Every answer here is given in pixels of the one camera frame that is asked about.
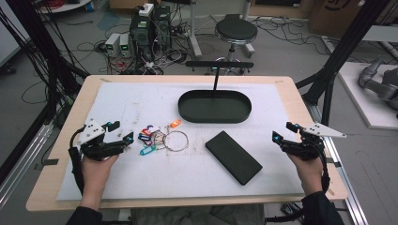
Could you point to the large cardboard box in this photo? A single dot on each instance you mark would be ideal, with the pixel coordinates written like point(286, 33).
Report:
point(341, 15)

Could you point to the grey metal stand leg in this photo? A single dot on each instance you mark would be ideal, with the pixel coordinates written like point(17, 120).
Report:
point(194, 34)
point(249, 48)

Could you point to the person's left hand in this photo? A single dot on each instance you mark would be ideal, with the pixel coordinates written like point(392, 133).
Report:
point(95, 175)

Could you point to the black tape strip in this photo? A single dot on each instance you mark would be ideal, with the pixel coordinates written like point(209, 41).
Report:
point(332, 162)
point(50, 162)

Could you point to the black round stool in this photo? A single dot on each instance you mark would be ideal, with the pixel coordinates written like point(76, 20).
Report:
point(236, 29)

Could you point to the white wall panel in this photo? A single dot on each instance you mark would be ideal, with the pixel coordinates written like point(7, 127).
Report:
point(7, 37)

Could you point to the black rectangular case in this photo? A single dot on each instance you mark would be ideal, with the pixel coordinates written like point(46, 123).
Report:
point(233, 157)

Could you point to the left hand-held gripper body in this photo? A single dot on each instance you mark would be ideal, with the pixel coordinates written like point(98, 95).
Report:
point(90, 131)

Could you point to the white power adapter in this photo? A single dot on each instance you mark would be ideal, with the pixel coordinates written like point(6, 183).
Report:
point(146, 10)

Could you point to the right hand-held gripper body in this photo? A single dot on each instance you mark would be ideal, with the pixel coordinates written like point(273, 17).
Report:
point(308, 148)

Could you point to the black oval tray with hanger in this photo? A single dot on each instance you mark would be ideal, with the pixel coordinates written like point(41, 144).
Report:
point(212, 106)

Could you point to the white round table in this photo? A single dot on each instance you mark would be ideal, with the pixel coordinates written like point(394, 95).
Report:
point(65, 6)

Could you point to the large black computer tower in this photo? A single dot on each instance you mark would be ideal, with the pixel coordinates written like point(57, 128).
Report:
point(141, 37)

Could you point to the person's right hand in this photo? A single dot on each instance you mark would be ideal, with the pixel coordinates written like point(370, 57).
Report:
point(309, 175)

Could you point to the white power supply box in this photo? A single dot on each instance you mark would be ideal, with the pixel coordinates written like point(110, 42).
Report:
point(112, 45)
point(125, 45)

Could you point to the slim black computer tower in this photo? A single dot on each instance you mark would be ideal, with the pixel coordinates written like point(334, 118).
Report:
point(162, 28)

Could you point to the white floor platform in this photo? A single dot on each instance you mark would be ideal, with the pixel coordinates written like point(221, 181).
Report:
point(363, 109)

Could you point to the aluminium rail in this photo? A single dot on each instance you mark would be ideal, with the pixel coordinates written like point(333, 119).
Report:
point(350, 193)
point(22, 170)

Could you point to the white table mat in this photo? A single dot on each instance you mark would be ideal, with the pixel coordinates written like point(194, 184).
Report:
point(156, 178)

